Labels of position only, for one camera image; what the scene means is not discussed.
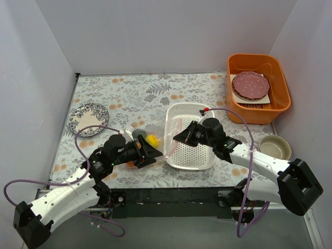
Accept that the purple eggplant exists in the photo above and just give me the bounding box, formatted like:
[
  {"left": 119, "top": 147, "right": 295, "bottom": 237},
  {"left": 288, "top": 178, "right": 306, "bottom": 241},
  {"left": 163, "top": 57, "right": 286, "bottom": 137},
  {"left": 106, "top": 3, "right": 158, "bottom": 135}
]
[{"left": 132, "top": 129, "right": 147, "bottom": 139}]

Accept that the beige ceramic bowl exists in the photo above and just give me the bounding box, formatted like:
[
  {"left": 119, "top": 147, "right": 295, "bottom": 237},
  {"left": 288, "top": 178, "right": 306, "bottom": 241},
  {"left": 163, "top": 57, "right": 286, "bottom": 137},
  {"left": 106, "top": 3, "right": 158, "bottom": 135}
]
[{"left": 259, "top": 135, "right": 292, "bottom": 160}]

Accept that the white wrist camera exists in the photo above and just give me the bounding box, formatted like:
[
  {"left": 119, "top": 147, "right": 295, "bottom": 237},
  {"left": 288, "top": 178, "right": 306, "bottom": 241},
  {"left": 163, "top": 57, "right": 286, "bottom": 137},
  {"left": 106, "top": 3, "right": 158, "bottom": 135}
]
[
  {"left": 199, "top": 107, "right": 210, "bottom": 123},
  {"left": 119, "top": 126, "right": 135, "bottom": 142}
]

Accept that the floral tablecloth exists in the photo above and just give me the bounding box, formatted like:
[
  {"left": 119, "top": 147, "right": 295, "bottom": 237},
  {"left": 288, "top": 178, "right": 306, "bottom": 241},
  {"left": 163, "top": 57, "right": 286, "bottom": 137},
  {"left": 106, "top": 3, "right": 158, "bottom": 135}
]
[{"left": 50, "top": 72, "right": 274, "bottom": 188}]

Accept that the orange plastic tub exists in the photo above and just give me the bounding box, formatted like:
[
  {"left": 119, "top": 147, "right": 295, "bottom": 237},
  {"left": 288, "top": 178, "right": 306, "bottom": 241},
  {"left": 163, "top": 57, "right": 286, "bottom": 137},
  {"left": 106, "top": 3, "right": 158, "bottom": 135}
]
[{"left": 225, "top": 53, "right": 291, "bottom": 125}]

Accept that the aluminium frame rail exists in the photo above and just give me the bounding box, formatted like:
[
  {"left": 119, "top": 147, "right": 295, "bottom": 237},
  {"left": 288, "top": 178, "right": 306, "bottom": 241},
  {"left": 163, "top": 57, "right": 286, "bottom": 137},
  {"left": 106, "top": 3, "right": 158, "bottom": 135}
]
[{"left": 43, "top": 203, "right": 324, "bottom": 248}]

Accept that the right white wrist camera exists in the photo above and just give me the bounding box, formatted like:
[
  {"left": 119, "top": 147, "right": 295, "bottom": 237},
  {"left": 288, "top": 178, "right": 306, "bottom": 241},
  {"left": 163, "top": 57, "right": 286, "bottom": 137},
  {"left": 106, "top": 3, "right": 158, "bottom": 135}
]
[{"left": 199, "top": 107, "right": 210, "bottom": 123}]

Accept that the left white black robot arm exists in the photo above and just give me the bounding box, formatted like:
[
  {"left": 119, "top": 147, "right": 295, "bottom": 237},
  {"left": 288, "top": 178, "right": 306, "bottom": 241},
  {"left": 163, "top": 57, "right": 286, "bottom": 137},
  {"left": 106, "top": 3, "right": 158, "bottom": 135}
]
[{"left": 13, "top": 134, "right": 163, "bottom": 248}]

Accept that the blue floral plate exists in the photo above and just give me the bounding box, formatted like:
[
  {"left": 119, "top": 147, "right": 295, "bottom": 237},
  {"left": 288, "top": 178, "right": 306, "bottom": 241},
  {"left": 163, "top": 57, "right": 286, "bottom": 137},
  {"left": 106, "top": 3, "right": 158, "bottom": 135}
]
[{"left": 68, "top": 103, "right": 109, "bottom": 137}]

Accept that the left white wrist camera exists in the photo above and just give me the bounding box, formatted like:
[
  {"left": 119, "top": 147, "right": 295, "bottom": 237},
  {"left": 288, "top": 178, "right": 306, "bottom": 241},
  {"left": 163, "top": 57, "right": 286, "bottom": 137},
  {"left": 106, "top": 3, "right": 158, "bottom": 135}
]
[{"left": 119, "top": 126, "right": 135, "bottom": 142}]

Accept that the orange fruit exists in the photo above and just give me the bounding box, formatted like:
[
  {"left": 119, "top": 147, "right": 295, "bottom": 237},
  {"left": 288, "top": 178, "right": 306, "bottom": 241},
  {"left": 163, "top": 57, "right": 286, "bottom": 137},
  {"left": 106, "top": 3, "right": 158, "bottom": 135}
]
[{"left": 127, "top": 161, "right": 135, "bottom": 168}]

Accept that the clear zip top bag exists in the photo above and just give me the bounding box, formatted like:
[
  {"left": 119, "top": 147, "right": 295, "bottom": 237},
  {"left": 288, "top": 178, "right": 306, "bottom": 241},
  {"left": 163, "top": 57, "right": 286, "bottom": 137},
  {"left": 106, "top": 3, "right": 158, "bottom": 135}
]
[{"left": 134, "top": 118, "right": 184, "bottom": 162}]

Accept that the white square plate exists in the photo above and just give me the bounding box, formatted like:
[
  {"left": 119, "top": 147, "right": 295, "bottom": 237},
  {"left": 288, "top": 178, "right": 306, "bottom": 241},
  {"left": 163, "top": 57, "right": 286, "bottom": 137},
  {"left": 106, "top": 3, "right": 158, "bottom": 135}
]
[{"left": 230, "top": 75, "right": 270, "bottom": 104}]

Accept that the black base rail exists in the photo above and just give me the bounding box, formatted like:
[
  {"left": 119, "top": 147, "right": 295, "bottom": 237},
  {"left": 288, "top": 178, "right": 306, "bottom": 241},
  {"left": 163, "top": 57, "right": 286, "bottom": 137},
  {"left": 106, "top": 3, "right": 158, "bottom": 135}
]
[{"left": 80, "top": 187, "right": 266, "bottom": 219}]

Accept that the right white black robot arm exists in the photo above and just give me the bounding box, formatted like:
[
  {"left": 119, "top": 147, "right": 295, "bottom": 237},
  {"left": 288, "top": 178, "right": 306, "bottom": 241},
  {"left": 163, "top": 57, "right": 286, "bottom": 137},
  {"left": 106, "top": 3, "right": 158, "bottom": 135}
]
[{"left": 173, "top": 118, "right": 323, "bottom": 216}]

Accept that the white perforated plastic basket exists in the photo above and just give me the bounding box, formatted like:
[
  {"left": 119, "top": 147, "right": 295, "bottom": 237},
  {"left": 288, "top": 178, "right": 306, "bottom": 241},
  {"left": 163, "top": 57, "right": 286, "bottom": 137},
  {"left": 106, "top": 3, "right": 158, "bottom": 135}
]
[{"left": 163, "top": 102, "right": 216, "bottom": 170}]

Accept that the pink polka dot plate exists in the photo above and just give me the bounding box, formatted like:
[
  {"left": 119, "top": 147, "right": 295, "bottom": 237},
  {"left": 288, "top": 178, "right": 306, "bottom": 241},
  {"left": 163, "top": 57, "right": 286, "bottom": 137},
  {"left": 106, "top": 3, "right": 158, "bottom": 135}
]
[{"left": 232, "top": 72, "right": 270, "bottom": 101}]

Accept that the yellow fruit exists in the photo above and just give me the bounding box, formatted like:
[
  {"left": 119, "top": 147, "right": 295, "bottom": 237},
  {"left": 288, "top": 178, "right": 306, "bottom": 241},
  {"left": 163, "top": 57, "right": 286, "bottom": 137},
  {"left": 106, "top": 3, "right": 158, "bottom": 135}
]
[{"left": 145, "top": 134, "right": 160, "bottom": 148}]

